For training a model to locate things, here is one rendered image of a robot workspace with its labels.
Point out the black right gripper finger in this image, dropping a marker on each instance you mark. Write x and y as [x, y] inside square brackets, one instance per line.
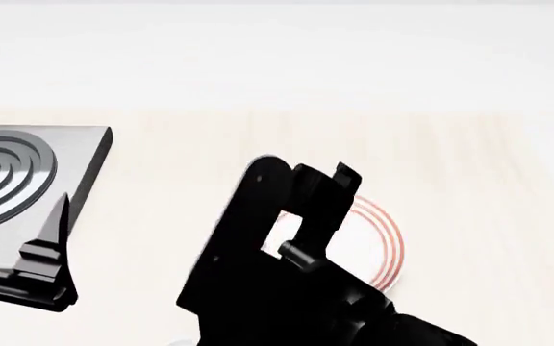
[238, 234]
[322, 209]

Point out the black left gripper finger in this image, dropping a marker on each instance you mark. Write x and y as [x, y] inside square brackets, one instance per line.
[61, 230]

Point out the grey stove burner plate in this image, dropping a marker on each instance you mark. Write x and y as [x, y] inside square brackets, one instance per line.
[77, 151]

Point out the white plate with red rings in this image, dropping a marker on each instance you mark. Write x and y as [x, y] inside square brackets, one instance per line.
[368, 245]

